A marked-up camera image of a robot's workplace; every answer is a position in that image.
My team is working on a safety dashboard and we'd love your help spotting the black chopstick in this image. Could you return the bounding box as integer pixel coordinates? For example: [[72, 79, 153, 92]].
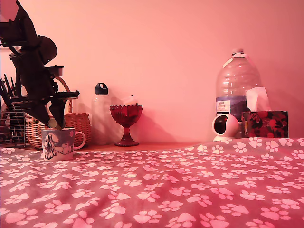
[[0, 79, 8, 103], [3, 73, 15, 99]]

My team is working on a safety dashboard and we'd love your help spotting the illustrated ceramic mug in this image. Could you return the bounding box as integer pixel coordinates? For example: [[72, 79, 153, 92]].
[[41, 127, 86, 162]]

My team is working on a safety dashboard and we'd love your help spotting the clear bottle with dark cap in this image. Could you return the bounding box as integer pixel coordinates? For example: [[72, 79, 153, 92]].
[[91, 82, 114, 146]]

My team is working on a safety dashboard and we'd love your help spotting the red glass goblet bowl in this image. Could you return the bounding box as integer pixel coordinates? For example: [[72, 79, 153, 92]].
[[109, 105, 143, 147]]

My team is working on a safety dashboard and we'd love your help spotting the white candle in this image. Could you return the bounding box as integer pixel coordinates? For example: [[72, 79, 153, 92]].
[[121, 95, 139, 106]]

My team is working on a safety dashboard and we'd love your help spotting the paw print cloth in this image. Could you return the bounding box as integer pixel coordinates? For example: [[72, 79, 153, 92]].
[[0, 137, 304, 228]]

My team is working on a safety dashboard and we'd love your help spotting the large clear water bottle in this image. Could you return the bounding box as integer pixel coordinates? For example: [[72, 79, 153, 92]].
[[215, 48, 261, 140]]

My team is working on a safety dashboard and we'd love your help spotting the white tissue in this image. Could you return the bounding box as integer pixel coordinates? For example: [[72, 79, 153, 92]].
[[246, 86, 271, 112]]

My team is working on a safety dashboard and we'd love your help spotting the floral tissue box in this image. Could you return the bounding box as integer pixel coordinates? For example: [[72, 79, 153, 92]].
[[241, 110, 289, 139]]

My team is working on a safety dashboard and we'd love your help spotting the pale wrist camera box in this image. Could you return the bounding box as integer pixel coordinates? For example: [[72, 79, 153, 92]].
[[45, 65, 65, 77]]

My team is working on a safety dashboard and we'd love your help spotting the wicker basket with handle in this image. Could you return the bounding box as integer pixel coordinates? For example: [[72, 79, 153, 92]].
[[25, 76, 92, 150]]

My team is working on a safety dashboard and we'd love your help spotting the wire utensil rack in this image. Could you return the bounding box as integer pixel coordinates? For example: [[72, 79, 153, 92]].
[[0, 105, 27, 148]]

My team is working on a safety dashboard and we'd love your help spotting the small white round camera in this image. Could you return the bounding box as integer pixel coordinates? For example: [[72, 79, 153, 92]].
[[211, 114, 239, 143]]

